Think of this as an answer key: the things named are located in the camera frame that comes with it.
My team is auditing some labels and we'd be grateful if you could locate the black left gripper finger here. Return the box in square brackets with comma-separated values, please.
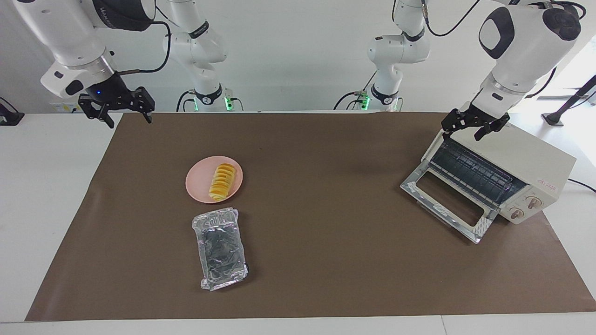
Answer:
[441, 110, 466, 140]
[474, 114, 510, 141]

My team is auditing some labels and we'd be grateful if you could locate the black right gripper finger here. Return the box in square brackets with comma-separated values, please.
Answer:
[78, 94, 115, 129]
[128, 87, 156, 124]

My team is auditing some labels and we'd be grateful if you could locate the sliced yellow bread loaf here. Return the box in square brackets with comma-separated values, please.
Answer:
[208, 163, 237, 201]

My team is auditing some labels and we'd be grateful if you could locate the aluminium foil tray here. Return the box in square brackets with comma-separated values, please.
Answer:
[191, 208, 249, 292]

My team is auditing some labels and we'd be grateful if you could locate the metal oven rack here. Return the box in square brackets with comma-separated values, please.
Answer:
[428, 139, 528, 205]

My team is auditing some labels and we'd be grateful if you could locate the cream white toaster oven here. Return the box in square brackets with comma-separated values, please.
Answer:
[421, 122, 577, 225]

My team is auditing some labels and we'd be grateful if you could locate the glass oven door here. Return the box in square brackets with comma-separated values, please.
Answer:
[400, 167, 500, 245]

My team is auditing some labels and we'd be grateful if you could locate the white box with yellow label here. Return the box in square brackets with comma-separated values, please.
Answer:
[49, 100, 79, 114]

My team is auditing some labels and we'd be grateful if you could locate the black tripod stand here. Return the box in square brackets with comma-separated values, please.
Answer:
[542, 74, 596, 127]

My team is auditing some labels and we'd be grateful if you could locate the pink round plate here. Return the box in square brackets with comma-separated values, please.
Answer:
[185, 156, 244, 204]

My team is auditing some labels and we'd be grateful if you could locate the brown table mat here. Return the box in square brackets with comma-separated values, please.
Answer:
[25, 112, 596, 322]

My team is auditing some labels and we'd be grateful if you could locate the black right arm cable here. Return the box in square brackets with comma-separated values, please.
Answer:
[116, 5, 173, 76]

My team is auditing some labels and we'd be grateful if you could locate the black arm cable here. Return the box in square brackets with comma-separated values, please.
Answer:
[421, 0, 587, 98]
[116, 5, 173, 76]

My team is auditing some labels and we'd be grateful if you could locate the black base cable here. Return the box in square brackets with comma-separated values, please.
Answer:
[333, 70, 379, 111]
[176, 90, 194, 113]

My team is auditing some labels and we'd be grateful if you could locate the black clamp bracket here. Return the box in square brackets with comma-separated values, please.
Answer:
[0, 97, 25, 126]

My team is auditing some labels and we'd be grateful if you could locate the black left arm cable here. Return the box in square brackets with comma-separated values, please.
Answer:
[421, 0, 587, 98]

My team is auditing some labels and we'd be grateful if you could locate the black oven power cord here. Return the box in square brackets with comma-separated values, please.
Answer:
[567, 178, 596, 193]

